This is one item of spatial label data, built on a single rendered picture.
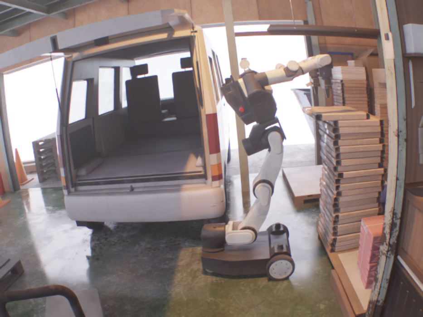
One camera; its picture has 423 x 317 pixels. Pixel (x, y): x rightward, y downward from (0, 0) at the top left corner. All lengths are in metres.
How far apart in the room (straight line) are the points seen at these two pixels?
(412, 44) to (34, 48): 1.82
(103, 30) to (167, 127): 3.07
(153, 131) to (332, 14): 3.05
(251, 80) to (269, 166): 0.61
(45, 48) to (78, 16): 3.45
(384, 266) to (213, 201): 1.58
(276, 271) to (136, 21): 1.79
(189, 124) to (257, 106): 2.45
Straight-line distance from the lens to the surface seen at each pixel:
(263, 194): 2.29
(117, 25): 1.64
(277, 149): 2.22
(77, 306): 1.24
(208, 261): 2.45
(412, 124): 1.46
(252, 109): 2.15
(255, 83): 1.98
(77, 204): 3.02
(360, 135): 2.27
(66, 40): 1.75
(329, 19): 4.87
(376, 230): 2.02
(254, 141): 2.23
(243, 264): 2.37
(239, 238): 2.42
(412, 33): 1.39
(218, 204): 2.70
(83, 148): 3.43
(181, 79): 4.50
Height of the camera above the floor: 1.37
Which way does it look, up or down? 14 degrees down
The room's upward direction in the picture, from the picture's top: 6 degrees counter-clockwise
